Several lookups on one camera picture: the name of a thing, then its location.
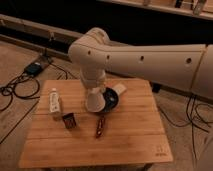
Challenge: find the long wooden floor rail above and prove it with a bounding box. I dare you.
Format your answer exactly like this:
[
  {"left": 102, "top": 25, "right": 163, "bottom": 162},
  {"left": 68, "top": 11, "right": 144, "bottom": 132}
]
[{"left": 0, "top": 14, "right": 82, "bottom": 60}]

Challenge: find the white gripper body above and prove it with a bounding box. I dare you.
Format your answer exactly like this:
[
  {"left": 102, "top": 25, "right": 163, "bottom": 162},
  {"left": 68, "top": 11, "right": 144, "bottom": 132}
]
[{"left": 80, "top": 68, "right": 106, "bottom": 94}]

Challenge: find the black power adapter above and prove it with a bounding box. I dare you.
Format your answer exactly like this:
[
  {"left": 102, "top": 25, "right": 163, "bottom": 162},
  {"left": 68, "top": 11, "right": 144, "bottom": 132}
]
[{"left": 24, "top": 62, "right": 42, "bottom": 76}]

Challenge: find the white tube bottle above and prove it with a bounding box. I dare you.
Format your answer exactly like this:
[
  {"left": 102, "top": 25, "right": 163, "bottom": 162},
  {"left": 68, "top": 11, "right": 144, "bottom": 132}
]
[{"left": 49, "top": 88, "right": 61, "bottom": 115}]

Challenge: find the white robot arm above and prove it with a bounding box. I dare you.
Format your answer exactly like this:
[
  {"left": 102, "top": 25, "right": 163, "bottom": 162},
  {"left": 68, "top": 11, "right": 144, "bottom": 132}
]
[{"left": 68, "top": 28, "right": 213, "bottom": 99}]

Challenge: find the black floor cables right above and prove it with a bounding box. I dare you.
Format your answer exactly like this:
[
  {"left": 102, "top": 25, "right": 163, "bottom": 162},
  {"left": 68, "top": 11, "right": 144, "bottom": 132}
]
[{"left": 159, "top": 94, "right": 213, "bottom": 148}]

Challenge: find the wooden slat table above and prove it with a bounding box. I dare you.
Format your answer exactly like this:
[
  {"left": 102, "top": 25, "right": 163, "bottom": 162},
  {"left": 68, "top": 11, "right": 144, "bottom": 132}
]
[{"left": 19, "top": 79, "right": 173, "bottom": 168}]

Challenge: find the black frying pan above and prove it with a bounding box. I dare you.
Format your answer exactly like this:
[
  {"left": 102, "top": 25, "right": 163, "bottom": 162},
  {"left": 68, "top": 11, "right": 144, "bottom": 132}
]
[{"left": 101, "top": 83, "right": 127, "bottom": 113}]

